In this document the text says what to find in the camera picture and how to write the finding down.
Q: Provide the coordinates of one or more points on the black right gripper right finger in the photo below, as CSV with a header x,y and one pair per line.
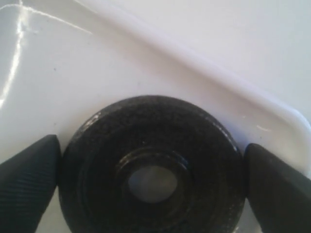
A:
x,y
279,195

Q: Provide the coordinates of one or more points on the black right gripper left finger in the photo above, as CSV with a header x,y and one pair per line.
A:
x,y
27,184

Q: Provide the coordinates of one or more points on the black weight plate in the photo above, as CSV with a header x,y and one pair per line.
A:
x,y
152,164

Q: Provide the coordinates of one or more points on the white plastic tray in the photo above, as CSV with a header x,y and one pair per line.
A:
x,y
62,61

